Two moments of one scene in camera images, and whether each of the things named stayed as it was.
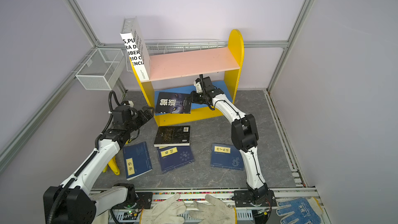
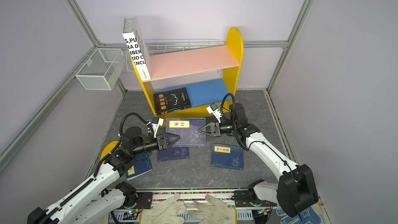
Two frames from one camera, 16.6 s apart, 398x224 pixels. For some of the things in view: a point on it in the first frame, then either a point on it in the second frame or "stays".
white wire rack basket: x=166 y=46 stays
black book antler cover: x=172 y=136 → x=171 y=101
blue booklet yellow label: x=137 y=159 stays
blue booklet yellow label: x=226 y=156 stays
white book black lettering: x=136 y=45 stays
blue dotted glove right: x=306 y=211 stays
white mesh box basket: x=98 y=72 stays
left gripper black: x=140 y=114 → x=162 y=142
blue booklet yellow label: x=171 y=157 → x=187 y=129
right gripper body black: x=199 y=98 → x=226 y=128
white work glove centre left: x=166 y=211 stays
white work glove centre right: x=216 y=212 stays
